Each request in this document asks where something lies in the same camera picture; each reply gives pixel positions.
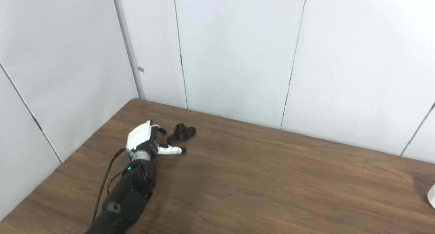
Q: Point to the black flanged holder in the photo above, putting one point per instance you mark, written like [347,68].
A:
[181,133]

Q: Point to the round white plastic piece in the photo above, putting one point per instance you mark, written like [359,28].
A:
[432,196]

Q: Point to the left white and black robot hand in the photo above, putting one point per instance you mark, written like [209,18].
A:
[139,137]

